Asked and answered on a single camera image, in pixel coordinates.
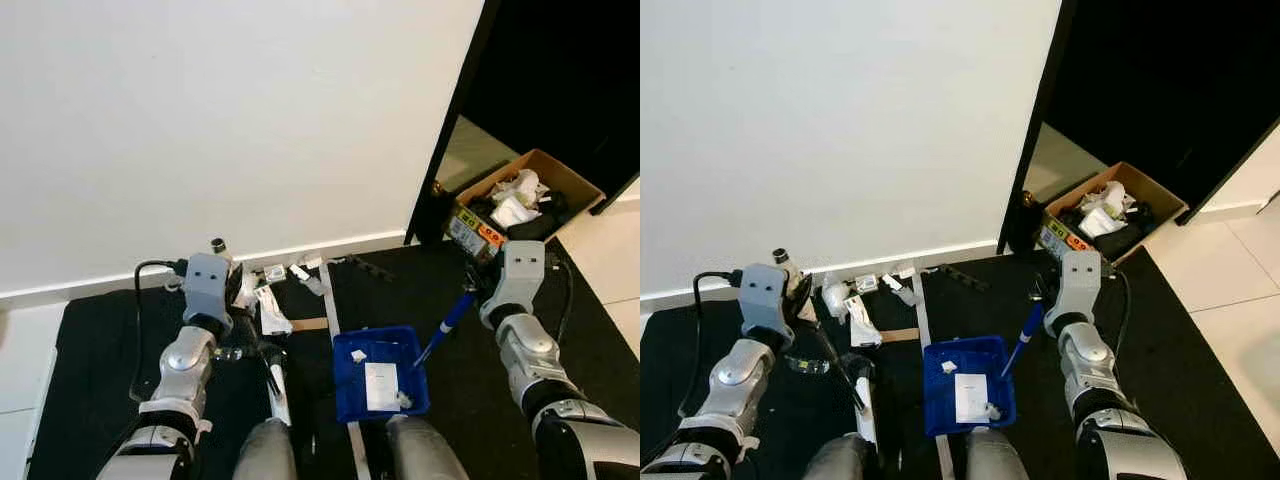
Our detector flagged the grey robot leg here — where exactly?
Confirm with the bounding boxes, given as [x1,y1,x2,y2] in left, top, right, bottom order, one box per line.
[963,425,1031,480]
[385,415,471,480]
[232,418,299,480]
[803,430,871,480]

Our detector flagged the black door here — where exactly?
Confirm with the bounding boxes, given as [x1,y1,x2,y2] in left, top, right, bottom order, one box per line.
[1050,0,1280,226]
[470,0,641,216]

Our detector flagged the black floor mat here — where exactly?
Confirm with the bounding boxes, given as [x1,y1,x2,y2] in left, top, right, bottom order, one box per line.
[640,248,1280,480]
[28,240,641,480]

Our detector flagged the grey left robot leg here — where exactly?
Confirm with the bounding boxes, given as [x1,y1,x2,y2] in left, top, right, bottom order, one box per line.
[232,418,299,480]
[803,430,871,480]

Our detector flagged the grey right robot leg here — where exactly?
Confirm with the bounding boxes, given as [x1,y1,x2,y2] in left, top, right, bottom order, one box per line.
[963,425,1031,480]
[385,415,471,480]

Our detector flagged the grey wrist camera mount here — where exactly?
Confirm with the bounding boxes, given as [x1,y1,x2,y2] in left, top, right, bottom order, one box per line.
[1055,250,1103,326]
[480,240,549,329]
[180,237,238,331]
[738,250,798,351]

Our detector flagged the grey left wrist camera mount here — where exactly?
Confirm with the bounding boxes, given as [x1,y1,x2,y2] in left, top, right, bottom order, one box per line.
[180,237,238,331]
[738,250,798,351]

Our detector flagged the white paper card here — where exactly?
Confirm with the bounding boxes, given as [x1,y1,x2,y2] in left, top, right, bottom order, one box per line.
[363,362,401,413]
[953,373,989,424]

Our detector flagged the black toothed plastic strip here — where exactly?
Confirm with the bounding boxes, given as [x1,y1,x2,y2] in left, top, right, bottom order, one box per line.
[940,262,991,291]
[345,255,399,283]

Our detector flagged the blue dustpan with handle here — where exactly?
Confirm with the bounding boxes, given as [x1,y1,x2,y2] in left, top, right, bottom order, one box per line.
[922,303,1047,439]
[332,290,479,424]

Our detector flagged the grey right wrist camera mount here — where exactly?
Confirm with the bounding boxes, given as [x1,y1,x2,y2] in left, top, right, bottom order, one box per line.
[1055,250,1103,326]
[480,240,549,329]

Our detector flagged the black door frame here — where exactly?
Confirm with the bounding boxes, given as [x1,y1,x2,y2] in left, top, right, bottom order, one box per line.
[997,0,1081,256]
[403,0,501,246]

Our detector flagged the white printed plastic pouch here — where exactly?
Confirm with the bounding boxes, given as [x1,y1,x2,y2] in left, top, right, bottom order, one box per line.
[255,285,294,336]
[845,295,886,349]

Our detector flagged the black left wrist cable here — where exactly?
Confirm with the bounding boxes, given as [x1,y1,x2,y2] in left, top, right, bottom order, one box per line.
[130,260,191,401]
[680,270,746,416]

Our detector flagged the white baseboard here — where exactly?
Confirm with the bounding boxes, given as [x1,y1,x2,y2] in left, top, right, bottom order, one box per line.
[640,240,1001,301]
[0,230,409,306]

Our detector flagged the cardboard box with rubbish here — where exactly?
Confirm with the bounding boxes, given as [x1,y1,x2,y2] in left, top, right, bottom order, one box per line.
[1035,160,1189,263]
[445,148,607,263]

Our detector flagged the crumpled white paper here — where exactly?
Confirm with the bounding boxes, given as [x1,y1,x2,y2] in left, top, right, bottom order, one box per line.
[490,170,546,229]
[1080,182,1136,239]

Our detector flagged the grey tape strip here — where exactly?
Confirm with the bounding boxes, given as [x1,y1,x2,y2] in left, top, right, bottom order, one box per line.
[318,258,373,480]
[908,268,956,480]

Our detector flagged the tape-wrapped hand broom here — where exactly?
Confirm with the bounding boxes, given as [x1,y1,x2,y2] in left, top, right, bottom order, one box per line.
[235,330,294,428]
[830,345,879,446]

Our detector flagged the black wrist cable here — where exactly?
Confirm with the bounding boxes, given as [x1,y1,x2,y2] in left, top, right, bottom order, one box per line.
[555,260,576,341]
[1115,270,1133,351]
[130,260,191,401]
[680,270,746,416]

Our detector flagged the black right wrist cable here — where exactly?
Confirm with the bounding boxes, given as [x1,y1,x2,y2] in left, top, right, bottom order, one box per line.
[1115,270,1133,351]
[555,260,576,341]

